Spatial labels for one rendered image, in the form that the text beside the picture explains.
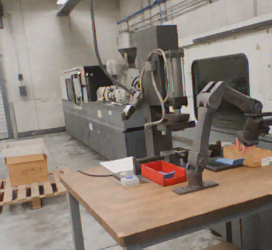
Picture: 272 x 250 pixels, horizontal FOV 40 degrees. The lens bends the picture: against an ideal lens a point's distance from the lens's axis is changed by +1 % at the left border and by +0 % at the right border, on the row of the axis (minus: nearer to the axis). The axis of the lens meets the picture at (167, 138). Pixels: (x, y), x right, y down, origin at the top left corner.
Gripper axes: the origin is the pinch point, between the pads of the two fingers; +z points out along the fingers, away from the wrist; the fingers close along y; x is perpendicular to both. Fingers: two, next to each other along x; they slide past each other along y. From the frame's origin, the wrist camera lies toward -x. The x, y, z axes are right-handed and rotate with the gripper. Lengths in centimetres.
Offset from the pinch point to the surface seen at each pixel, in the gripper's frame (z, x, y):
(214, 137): 52, -48, 74
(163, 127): 2.0, 27.5, 31.0
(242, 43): -24, -46, 72
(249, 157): 3.5, -5.1, -1.4
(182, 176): 6.9, 33.4, -1.1
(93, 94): 269, -111, 510
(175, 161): 17.2, 23.2, 20.3
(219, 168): 8.6, 10.3, 0.6
